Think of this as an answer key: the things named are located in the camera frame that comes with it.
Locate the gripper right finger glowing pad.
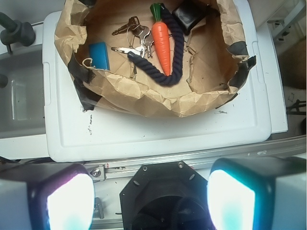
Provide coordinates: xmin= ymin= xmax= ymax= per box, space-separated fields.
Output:
xmin=207 ymin=156 xmax=307 ymax=230

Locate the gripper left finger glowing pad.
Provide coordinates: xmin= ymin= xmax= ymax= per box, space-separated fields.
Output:
xmin=0 ymin=163 xmax=95 ymax=230

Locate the blue rectangular block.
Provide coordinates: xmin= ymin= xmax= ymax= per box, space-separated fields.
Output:
xmin=89 ymin=42 xmax=110 ymax=70

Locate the white plastic bin lid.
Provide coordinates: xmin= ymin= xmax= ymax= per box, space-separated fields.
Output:
xmin=43 ymin=0 xmax=272 ymax=161

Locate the clear plastic container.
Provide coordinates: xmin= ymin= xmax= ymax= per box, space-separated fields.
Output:
xmin=10 ymin=79 xmax=44 ymax=121

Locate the crumpled brown paper bag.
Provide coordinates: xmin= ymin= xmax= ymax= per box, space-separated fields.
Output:
xmin=55 ymin=0 xmax=256 ymax=117

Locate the dark grey clamp knob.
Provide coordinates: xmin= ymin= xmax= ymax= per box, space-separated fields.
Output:
xmin=0 ymin=12 xmax=36 ymax=55

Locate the orange toy carrot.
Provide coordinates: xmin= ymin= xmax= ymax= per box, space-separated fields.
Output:
xmin=150 ymin=3 xmax=171 ymax=76

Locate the bunch of silver keys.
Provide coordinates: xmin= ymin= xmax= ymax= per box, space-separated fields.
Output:
xmin=111 ymin=16 xmax=150 ymax=58

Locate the black leather wallet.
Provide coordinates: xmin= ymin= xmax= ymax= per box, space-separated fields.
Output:
xmin=172 ymin=1 xmax=211 ymax=35

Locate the aluminium extrusion rail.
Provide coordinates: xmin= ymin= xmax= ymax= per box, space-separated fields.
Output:
xmin=83 ymin=135 xmax=307 ymax=181

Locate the black octagonal mount plate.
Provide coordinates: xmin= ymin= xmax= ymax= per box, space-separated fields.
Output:
xmin=119 ymin=161 xmax=214 ymax=230

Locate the dark navy rope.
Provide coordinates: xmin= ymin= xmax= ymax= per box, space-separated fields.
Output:
xmin=127 ymin=6 xmax=185 ymax=87

